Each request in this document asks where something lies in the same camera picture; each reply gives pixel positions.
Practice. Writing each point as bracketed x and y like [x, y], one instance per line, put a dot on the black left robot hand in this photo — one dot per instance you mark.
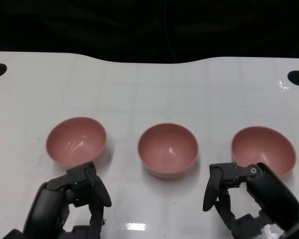
[47, 206]

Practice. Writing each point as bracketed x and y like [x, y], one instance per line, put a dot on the pink plastic bowl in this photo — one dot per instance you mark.
[74, 142]
[261, 147]
[167, 149]

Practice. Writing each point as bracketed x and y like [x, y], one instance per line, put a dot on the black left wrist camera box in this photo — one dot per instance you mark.
[13, 234]

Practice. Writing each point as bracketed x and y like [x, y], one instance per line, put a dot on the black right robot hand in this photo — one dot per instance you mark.
[271, 194]

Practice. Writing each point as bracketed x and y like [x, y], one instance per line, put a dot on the black backdrop cloth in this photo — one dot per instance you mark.
[114, 25]

